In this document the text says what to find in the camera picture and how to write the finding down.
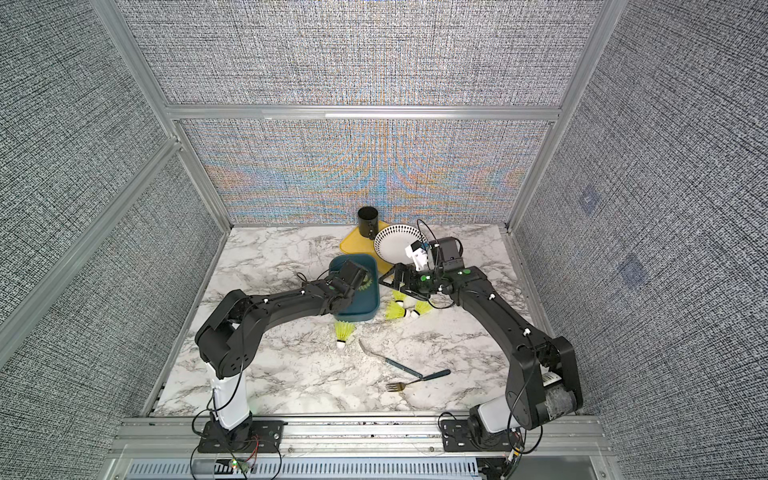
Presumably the yellow shuttlecock four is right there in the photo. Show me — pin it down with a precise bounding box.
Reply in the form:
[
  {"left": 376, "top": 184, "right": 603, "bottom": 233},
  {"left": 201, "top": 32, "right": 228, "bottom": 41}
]
[{"left": 334, "top": 321, "right": 356, "bottom": 349}]

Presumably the aluminium front rail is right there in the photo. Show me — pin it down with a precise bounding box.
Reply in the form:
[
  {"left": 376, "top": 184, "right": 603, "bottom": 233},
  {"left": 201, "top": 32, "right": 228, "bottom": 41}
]
[{"left": 108, "top": 412, "right": 617, "bottom": 459}]

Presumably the teal plastic storage box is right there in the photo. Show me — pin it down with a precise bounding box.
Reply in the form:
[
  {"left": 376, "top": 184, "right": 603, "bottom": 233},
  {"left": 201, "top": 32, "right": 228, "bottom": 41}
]
[{"left": 329, "top": 254, "right": 380, "bottom": 323}]

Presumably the black cup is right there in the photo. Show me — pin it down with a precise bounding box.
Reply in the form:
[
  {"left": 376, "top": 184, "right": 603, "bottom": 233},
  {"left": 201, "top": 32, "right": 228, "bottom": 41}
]
[{"left": 357, "top": 206, "right": 379, "bottom": 240}]

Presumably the yellow shuttlecock five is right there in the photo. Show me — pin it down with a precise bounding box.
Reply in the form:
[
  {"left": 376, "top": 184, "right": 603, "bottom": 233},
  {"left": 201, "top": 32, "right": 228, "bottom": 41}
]
[{"left": 385, "top": 300, "right": 408, "bottom": 321}]

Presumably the yellow shuttlecock seven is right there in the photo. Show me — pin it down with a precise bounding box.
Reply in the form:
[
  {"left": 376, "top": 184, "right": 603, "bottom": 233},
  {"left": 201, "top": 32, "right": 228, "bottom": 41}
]
[{"left": 411, "top": 301, "right": 433, "bottom": 318}]

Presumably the white patterned plate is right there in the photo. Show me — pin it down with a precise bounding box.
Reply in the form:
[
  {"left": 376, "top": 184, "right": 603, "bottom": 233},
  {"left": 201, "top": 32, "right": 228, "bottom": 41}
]
[{"left": 374, "top": 224, "right": 424, "bottom": 264}]

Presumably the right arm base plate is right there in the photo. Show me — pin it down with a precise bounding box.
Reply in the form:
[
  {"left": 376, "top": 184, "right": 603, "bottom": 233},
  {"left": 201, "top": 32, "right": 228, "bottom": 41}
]
[{"left": 437, "top": 413, "right": 522, "bottom": 453}]

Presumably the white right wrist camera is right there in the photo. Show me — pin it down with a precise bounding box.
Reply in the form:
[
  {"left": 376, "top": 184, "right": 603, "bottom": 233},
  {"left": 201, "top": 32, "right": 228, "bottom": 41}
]
[{"left": 405, "top": 240, "right": 429, "bottom": 272}]

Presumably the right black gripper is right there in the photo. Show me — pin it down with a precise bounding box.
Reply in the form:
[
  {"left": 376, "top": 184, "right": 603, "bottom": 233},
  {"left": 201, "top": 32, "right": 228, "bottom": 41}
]
[{"left": 380, "top": 265, "right": 447, "bottom": 299}]

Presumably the yellow plastic tray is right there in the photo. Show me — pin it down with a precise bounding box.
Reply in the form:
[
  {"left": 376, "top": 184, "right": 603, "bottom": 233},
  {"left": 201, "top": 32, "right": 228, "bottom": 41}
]
[{"left": 339, "top": 220, "right": 393, "bottom": 274}]

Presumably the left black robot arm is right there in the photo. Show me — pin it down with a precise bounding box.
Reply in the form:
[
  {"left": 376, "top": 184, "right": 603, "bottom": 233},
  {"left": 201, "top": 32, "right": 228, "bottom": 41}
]
[{"left": 195, "top": 261, "right": 371, "bottom": 432}]

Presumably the green handled knife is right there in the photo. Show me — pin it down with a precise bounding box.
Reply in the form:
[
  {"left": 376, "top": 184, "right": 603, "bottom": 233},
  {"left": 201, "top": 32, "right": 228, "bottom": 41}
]
[{"left": 358, "top": 340, "right": 424, "bottom": 379}]

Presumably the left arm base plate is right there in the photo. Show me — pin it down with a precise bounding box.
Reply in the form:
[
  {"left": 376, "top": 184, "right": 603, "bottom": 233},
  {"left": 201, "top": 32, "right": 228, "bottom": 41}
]
[{"left": 197, "top": 420, "right": 285, "bottom": 454}]

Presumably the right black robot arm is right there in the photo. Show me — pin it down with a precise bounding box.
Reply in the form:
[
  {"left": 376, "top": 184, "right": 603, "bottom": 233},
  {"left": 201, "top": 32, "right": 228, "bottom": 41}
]
[{"left": 379, "top": 237, "right": 583, "bottom": 434}]

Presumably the yellow shuttlecock six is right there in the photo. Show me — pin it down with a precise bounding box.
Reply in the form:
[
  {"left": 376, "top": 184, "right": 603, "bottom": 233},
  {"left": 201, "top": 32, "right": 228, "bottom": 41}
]
[{"left": 356, "top": 277, "right": 373, "bottom": 292}]

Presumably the green handled fork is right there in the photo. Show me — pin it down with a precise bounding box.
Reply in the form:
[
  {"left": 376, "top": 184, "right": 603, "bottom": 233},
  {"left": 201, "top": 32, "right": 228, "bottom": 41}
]
[{"left": 385, "top": 369, "right": 452, "bottom": 393}]

